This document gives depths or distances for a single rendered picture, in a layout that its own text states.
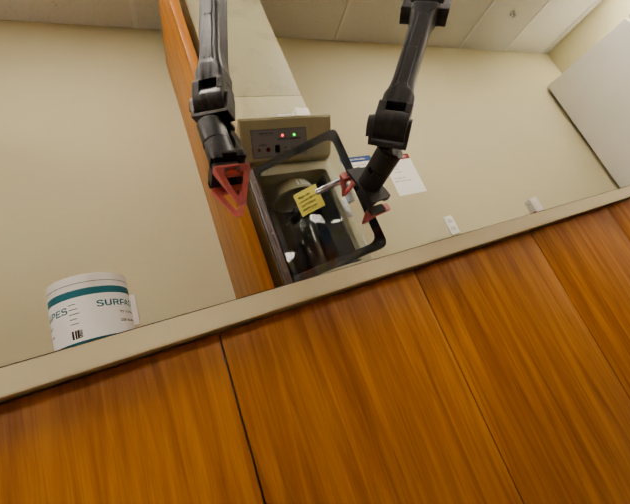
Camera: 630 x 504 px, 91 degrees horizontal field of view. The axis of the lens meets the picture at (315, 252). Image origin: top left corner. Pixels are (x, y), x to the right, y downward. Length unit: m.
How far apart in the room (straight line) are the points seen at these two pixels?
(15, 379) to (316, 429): 0.44
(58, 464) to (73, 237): 1.00
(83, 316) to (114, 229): 0.79
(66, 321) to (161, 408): 0.24
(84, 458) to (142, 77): 1.68
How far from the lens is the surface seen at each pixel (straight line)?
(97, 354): 0.57
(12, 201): 1.61
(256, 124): 1.04
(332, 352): 0.62
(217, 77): 0.74
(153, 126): 1.73
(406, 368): 0.69
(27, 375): 0.59
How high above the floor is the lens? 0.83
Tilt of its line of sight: 15 degrees up
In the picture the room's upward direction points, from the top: 21 degrees counter-clockwise
